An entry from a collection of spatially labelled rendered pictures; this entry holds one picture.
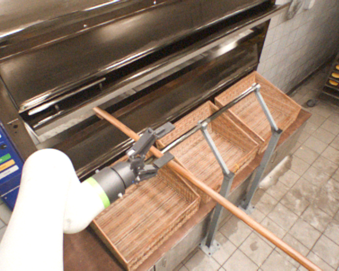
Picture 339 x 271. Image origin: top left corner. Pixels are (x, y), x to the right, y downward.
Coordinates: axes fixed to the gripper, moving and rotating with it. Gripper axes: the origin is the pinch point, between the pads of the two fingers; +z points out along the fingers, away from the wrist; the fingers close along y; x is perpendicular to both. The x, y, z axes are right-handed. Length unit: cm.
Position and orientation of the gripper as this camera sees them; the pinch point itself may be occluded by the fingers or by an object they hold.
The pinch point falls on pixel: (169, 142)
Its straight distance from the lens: 84.2
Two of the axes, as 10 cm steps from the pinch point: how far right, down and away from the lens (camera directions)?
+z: 7.2, -5.0, 4.8
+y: 0.0, 6.9, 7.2
